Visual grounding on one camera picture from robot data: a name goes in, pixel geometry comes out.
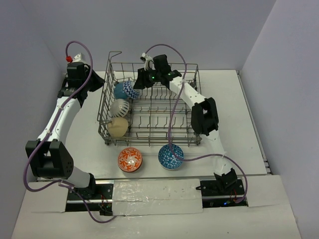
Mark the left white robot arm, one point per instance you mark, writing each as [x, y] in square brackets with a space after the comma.
[48, 155]

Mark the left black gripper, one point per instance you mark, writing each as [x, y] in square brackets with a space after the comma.
[95, 81]

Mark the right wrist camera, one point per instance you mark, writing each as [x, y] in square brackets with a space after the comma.
[147, 60]

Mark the red patterned bowl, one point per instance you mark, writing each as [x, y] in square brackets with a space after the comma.
[129, 90]

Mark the yellow bowl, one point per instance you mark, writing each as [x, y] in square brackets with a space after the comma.
[117, 127]

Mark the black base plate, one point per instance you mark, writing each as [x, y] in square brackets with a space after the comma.
[213, 198]
[100, 201]

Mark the orange floral bowl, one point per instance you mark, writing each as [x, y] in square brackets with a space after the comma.
[130, 159]

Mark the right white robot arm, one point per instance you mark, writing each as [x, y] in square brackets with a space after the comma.
[204, 115]

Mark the plain blue bowl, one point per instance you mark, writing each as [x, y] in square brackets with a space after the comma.
[119, 93]

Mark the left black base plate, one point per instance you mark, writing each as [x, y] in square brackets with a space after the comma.
[100, 201]

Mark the grey wire dish rack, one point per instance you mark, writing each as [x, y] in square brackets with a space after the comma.
[149, 114]

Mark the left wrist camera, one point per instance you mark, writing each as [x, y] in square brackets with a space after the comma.
[80, 57]

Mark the blue patterned bowl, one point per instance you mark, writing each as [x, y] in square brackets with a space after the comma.
[170, 159]

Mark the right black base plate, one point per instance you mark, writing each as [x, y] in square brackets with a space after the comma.
[213, 198]

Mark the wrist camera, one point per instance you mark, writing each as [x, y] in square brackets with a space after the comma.
[80, 57]
[147, 60]

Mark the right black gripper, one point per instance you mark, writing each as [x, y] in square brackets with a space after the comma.
[142, 81]

